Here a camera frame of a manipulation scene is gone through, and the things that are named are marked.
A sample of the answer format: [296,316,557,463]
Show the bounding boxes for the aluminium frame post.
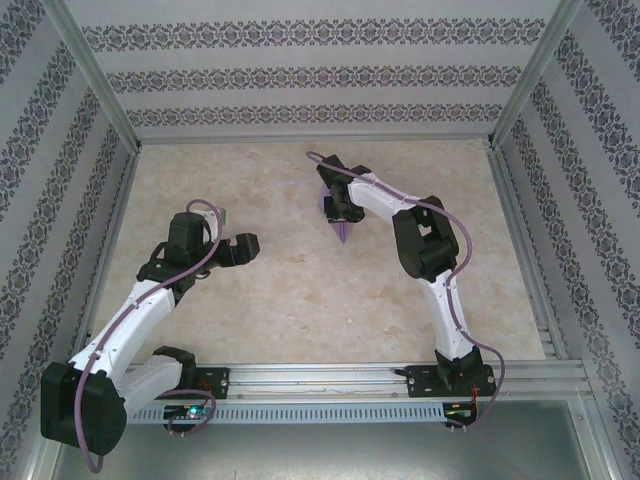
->
[487,0,586,149]
[42,0,144,151]

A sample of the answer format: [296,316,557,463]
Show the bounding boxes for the slotted grey cable duct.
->
[127,402,481,426]

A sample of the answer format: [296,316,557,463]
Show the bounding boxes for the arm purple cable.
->
[305,150,506,431]
[74,199,224,474]

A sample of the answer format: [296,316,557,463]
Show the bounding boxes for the aluminium rear rail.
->
[134,132,496,146]

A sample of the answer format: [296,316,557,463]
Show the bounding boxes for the purple paper sheet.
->
[318,183,357,245]

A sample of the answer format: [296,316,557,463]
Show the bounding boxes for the grey metal sheet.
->
[49,422,611,480]

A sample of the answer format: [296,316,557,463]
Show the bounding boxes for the aluminium frame bar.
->
[582,394,629,480]
[19,439,64,480]

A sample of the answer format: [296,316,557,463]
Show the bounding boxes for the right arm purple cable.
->
[305,150,506,431]

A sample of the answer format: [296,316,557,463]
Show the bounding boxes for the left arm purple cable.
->
[74,199,224,474]

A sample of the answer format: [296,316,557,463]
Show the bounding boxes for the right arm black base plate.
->
[394,363,496,400]

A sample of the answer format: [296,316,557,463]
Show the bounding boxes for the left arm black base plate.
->
[187,367,232,401]

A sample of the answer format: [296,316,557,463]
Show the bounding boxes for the aluminium mounting rail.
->
[47,362,594,401]

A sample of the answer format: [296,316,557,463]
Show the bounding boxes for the aluminium side rail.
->
[67,147,144,366]
[487,144,569,361]

